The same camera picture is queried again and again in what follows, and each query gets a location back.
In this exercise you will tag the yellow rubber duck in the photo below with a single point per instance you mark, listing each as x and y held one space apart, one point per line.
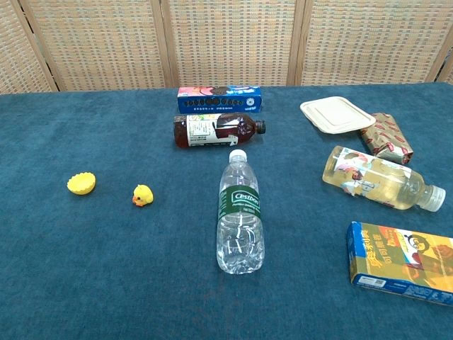
143 195

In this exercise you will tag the brown tea bottle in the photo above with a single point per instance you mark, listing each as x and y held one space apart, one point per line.
212 131

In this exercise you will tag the clear water bottle green label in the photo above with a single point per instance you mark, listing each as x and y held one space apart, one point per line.
240 226

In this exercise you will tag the blue cookie box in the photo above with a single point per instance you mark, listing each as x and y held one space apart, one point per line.
219 101

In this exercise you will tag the beige lunch box lid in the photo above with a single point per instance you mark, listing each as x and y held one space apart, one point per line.
336 114

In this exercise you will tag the woven folding screen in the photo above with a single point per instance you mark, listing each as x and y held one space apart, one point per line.
226 42

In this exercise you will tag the yellow eggshell cup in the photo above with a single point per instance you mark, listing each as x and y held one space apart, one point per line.
81 182

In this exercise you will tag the pale yellow drink bottle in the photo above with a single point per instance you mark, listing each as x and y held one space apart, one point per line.
375 178

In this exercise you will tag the gold red snack package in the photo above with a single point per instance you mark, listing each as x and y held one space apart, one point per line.
387 138

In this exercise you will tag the blue yellow biscuit box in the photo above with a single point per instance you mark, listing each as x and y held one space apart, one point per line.
400 262

